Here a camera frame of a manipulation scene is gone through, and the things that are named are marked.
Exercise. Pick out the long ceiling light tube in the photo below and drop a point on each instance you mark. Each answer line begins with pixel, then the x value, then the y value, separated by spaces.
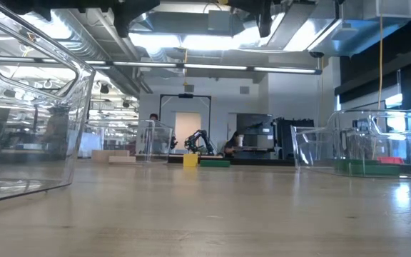
pixel 215 66
pixel 284 70
pixel 145 64

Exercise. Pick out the large silver rectangular duct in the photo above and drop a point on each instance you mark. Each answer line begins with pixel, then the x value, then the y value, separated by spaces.
pixel 319 32

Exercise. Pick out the red object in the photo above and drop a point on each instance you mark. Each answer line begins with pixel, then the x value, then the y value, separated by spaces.
pixel 390 160

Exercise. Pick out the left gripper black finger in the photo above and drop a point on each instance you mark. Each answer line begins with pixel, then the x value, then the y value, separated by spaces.
pixel 143 5

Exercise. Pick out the black gantry frame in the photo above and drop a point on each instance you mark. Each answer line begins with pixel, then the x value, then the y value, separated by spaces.
pixel 186 95

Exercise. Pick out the short yellow block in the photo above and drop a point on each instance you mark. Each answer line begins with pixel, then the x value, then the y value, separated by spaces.
pixel 190 160

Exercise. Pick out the square wall vent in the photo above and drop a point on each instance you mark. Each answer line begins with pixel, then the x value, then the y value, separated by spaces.
pixel 188 88
pixel 244 90

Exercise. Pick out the large black structure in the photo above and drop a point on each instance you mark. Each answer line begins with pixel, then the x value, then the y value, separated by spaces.
pixel 369 78

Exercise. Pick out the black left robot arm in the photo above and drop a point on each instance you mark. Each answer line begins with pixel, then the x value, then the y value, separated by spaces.
pixel 48 4

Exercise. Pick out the black equipment cabinet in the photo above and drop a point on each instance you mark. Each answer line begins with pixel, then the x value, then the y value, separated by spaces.
pixel 259 132

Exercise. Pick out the clear plastic bin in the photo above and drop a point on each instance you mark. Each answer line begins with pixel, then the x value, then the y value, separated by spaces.
pixel 155 139
pixel 80 118
pixel 312 150

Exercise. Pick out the black low platform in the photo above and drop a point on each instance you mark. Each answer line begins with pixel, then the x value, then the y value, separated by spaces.
pixel 262 161

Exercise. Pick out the white bottle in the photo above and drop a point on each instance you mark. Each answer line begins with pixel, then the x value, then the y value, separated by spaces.
pixel 240 140

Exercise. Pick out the person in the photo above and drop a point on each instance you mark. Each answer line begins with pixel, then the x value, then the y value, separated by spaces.
pixel 153 116
pixel 232 144

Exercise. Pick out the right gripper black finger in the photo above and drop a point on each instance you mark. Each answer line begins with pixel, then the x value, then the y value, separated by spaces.
pixel 243 4

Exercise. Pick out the white box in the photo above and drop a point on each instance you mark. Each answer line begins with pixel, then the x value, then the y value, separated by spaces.
pixel 89 144

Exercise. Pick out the bright ceiling light panel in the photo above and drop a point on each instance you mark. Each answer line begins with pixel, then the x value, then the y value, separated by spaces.
pixel 191 42

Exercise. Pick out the small black background robot arm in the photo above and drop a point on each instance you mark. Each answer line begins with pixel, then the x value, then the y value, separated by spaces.
pixel 198 139

